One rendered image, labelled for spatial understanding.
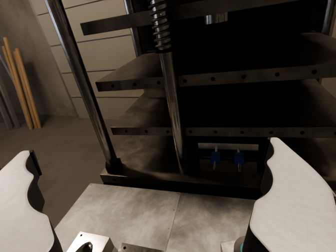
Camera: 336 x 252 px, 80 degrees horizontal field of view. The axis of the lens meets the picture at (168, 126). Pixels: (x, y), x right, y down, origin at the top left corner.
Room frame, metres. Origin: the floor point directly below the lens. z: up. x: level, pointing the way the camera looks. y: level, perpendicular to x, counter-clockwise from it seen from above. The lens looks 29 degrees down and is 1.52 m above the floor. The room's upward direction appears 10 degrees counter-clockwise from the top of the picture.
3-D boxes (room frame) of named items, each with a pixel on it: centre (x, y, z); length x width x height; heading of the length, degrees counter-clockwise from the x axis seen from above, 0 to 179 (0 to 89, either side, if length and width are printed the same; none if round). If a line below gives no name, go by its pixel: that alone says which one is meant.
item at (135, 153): (1.08, -0.32, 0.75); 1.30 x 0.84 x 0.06; 70
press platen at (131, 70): (1.13, -0.34, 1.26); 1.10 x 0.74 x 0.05; 70
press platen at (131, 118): (1.13, -0.34, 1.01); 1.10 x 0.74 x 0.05; 70
